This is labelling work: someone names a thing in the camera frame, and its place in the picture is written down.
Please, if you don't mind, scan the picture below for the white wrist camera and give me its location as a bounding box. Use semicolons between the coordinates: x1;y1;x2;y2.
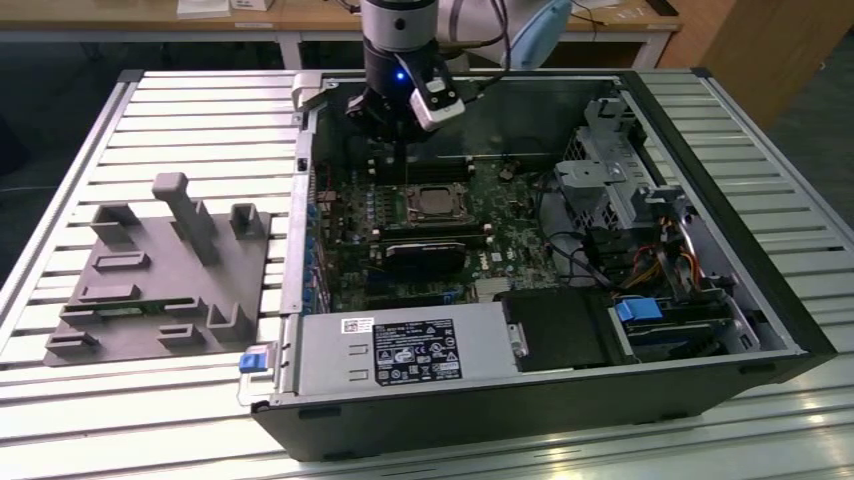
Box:
407;74;467;133

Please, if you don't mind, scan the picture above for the black power supply label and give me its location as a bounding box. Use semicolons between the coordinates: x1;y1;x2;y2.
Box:
371;319;465;389

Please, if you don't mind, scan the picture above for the blue disk carrier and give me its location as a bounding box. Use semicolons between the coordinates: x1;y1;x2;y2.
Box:
612;296;665;326

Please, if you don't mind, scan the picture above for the grey parts rack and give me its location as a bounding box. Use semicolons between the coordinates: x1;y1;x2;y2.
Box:
40;172;274;369

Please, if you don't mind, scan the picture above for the metal socket cover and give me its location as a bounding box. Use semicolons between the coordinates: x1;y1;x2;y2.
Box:
401;184;472;225

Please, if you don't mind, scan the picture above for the black graphics card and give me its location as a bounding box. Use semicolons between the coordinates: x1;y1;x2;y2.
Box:
380;239;469;275

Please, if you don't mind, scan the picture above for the coloured wire bundle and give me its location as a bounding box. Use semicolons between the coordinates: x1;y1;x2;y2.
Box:
625;212;709;296

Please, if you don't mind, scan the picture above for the wooden cabinet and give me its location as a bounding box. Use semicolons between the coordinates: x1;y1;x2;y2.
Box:
656;0;854;132

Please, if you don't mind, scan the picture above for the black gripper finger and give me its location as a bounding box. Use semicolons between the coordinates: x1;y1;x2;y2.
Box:
397;99;416;151
344;89;405;151

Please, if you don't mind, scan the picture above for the metal drive cage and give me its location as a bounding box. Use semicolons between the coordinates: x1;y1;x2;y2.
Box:
551;97;688;234

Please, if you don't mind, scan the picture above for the CPU socket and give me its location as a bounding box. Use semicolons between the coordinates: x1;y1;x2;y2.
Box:
397;184;472;225

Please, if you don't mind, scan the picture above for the black camera cable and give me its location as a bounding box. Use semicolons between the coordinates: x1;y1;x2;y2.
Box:
436;0;519;104

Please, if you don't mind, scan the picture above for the blue case latch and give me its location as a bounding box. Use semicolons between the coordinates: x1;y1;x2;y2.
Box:
237;344;278;374

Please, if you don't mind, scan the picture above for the black PC case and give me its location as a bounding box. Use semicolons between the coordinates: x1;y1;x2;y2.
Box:
249;67;840;464

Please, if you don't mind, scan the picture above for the green motherboard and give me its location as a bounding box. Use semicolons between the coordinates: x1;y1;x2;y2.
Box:
310;152;581;314

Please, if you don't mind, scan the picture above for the thick black cable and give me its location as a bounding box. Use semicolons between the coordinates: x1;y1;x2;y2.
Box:
539;227;615;292

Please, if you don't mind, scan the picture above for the wooden desk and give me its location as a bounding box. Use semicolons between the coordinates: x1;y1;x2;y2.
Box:
0;0;681;71

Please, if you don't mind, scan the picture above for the grey power supply unit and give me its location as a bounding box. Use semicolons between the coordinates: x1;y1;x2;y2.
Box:
292;304;521;396

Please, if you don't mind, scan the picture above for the silver heatsink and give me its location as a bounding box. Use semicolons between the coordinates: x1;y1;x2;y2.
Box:
473;278;513;302

